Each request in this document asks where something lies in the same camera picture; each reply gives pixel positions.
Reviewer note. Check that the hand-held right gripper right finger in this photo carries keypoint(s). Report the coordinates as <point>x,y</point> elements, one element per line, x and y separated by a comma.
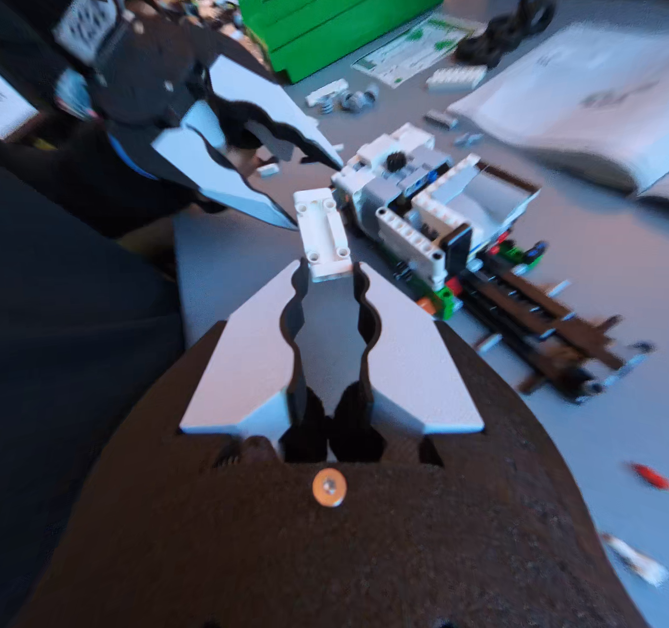
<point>418,372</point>

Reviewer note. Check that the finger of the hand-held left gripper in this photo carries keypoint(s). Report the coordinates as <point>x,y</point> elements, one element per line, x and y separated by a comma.
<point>209,173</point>
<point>261,89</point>

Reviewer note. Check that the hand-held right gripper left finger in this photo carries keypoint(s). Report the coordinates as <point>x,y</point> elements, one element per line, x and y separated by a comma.
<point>245,366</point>

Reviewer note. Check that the white lego panel with holes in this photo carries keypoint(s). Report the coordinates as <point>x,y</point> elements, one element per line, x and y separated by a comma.
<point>321,230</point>

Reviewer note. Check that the white lego truck model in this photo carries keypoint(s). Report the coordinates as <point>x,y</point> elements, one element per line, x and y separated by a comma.
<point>418,210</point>

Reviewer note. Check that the flat white lego beam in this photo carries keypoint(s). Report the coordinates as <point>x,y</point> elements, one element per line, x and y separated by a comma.
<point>267,170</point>

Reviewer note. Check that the long white lego beam pieces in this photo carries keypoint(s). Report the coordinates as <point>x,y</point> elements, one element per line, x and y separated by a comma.
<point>326,92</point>

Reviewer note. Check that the grey lego wheel hub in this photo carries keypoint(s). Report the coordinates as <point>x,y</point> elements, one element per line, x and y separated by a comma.
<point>327,107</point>
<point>351,102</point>
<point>369,95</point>

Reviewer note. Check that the white studded lego brick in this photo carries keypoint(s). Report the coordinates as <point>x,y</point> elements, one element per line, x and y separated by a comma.
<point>454,78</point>

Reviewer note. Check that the pile of small lego pieces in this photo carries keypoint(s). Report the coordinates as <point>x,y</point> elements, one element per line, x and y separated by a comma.
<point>648,475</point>

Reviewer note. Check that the green plastic bin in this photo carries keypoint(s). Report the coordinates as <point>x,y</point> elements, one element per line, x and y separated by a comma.
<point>339,16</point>

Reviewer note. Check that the green white sticker sheet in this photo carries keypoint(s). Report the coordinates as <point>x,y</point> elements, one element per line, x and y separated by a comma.
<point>413,47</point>

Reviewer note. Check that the person's black clothing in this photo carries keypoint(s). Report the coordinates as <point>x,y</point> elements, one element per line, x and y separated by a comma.
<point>78,377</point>

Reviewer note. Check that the open instruction booklet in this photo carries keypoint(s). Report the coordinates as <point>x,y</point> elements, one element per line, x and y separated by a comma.
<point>575,105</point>

